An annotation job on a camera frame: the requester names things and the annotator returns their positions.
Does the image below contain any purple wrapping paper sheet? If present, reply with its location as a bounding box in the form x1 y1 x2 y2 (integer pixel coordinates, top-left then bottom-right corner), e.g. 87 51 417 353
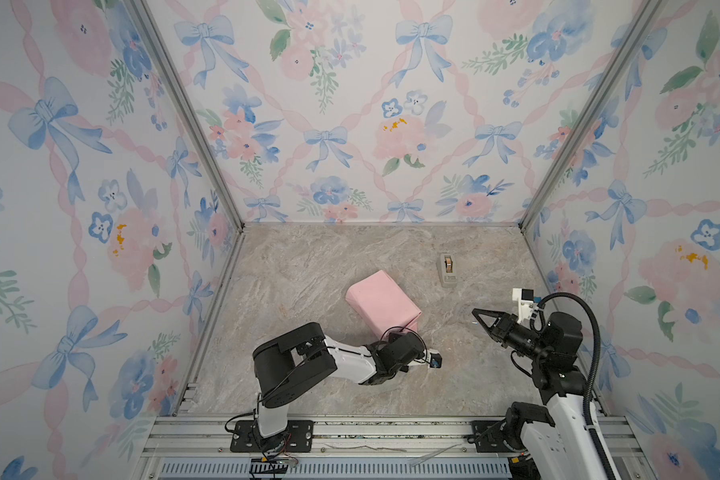
345 270 422 339

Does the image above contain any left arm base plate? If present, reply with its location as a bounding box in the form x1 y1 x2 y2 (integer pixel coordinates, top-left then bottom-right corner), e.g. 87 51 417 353
230 420 315 456

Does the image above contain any white slotted cable duct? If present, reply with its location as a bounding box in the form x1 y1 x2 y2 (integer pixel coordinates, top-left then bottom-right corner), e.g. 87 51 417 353
155 457 512 479

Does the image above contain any aluminium corner post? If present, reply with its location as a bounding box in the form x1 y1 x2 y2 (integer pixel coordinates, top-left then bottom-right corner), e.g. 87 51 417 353
124 0 244 234
518 0 666 234

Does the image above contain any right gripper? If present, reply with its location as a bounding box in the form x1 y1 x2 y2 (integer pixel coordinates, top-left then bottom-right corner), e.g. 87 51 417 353
474 309 551 364

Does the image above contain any left aluminium corner post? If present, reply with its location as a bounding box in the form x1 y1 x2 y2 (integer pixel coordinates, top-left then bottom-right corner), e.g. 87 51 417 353
124 0 244 234

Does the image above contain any right aluminium corner post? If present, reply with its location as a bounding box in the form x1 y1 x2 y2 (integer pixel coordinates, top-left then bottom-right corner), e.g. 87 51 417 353
518 0 666 234

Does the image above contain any aluminium front rail frame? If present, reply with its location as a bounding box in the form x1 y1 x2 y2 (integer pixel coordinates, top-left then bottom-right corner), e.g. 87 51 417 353
131 413 655 480

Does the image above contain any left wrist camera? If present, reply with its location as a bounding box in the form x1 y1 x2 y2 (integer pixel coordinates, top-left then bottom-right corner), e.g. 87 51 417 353
423 351 443 369

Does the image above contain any beige tape dispenser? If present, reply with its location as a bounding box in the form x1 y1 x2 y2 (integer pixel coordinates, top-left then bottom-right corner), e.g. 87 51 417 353
438 253 458 288

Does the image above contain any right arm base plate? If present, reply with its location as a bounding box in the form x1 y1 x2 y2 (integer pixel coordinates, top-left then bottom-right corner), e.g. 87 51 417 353
470 419 558 454

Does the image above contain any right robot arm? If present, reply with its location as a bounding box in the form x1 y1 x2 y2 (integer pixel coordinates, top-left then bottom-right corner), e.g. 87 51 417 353
469 308 620 479

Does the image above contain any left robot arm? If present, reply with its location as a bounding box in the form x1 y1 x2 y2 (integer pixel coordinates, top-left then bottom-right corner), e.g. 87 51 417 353
252 322 443 440

